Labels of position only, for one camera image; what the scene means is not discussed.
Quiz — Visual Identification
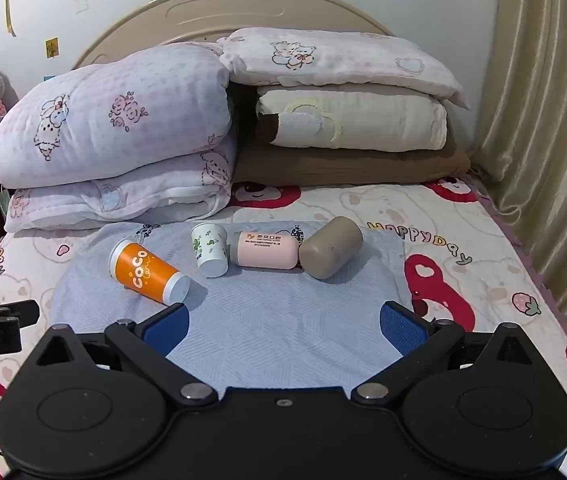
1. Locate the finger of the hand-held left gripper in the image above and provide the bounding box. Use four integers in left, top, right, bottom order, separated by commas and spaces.
0, 300, 40, 331

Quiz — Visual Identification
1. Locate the orange paper cup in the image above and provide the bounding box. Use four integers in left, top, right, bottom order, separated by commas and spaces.
108, 239, 191, 306

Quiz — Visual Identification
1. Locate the white cup with green print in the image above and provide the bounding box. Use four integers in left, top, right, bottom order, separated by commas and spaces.
190, 222, 229, 278

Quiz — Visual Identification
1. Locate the folded pink checked quilt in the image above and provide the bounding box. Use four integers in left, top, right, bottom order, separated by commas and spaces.
0, 42, 238, 233

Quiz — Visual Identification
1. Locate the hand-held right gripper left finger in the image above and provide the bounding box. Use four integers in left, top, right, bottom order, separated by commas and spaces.
30, 302, 218, 409

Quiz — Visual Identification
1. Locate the beige curtain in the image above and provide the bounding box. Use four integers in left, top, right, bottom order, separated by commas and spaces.
468, 0, 567, 351

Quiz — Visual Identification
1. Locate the cream and brown pillow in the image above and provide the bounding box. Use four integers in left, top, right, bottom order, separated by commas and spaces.
256, 85, 448, 152

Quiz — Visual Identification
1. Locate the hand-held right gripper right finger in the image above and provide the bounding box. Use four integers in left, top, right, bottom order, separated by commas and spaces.
352, 301, 540, 407

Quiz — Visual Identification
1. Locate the light blue mat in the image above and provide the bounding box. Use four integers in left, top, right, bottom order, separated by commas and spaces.
50, 221, 414, 391

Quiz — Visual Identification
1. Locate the teal face mask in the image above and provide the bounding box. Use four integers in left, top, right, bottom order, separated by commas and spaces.
0, 180, 12, 226

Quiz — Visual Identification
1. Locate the grey-brown cup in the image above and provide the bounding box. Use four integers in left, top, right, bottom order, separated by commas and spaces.
298, 216, 364, 281

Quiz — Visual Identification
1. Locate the beige wooden headboard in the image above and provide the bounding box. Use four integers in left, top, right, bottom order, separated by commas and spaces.
72, 0, 394, 71

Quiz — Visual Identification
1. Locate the pink checked pillow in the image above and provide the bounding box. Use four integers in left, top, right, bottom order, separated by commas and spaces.
217, 27, 469, 110

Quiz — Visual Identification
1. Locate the pink cup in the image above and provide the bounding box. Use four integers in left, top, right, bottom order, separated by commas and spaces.
228, 230, 298, 271

